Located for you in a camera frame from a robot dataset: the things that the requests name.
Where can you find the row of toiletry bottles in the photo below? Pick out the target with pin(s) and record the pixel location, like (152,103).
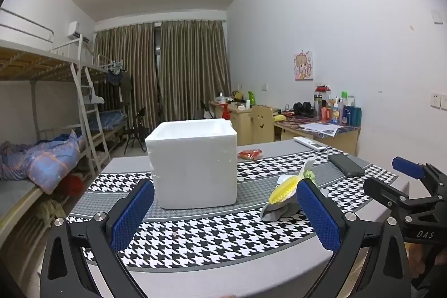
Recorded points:
(345,114)

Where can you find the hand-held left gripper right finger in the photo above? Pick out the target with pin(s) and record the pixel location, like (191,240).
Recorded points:
(314,210)

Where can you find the printed papers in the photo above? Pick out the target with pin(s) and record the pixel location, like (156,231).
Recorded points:
(321,128)

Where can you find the black headphones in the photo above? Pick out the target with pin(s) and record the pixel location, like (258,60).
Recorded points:
(302,108)

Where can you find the white air conditioner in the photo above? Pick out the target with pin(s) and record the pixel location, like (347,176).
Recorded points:
(74,29)

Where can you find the houndstooth tablecloth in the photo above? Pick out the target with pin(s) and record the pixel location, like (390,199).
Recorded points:
(195,238)

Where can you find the wooden desk with patterned top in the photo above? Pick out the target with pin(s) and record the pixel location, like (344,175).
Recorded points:
(349,141)

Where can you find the hanging dark clothes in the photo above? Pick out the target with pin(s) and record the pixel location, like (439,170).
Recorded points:
(124,85)

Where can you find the white foam box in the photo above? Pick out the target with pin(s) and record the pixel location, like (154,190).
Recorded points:
(192,162)

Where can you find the white lotion pump bottle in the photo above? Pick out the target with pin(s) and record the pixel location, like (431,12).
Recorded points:
(226,113)

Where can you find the black phone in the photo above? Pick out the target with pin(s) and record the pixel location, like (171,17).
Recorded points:
(345,165)

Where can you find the person's right hand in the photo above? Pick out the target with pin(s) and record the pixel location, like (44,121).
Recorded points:
(417,259)

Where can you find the black tripod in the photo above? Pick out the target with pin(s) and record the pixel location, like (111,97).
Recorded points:
(134,135)

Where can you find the yellow cloth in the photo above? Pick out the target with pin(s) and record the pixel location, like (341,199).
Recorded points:
(278,117)

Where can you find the blue plaid blanket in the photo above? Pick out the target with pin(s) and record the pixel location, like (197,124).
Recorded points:
(52,158)

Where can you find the green plastic packet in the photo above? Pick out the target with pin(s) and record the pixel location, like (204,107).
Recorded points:
(309,168)

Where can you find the green plastic container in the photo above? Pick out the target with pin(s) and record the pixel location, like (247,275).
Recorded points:
(251,97)

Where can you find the wooden smiley chair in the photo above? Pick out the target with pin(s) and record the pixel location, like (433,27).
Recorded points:
(260,123)

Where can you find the white electric pot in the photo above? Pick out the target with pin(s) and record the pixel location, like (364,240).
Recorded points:
(220,98)

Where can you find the red snack packet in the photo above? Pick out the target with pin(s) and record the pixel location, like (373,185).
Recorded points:
(249,154)

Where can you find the brown curtain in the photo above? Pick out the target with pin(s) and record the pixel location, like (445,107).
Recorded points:
(195,67)
(129,74)

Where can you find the white wall socket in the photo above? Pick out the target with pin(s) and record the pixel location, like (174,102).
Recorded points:
(435,99)

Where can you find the white remote control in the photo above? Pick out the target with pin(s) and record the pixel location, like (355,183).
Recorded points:
(309,143)

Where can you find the beige cloth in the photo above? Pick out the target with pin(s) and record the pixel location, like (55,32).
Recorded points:
(49,212)

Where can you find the red bag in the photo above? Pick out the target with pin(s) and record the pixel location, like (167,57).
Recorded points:
(71,184)

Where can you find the plain wooden desk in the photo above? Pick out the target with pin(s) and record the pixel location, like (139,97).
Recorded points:
(241,123)

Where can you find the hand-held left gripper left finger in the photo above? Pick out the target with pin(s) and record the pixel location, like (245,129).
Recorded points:
(132,214)

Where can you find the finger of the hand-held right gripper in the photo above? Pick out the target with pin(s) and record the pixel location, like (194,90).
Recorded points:
(384,191)
(407,167)

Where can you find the white metal bunk bed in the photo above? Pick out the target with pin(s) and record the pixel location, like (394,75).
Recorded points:
(108,120)
(35,59)

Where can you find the cartoon wall poster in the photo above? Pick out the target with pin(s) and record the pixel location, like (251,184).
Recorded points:
(303,66)

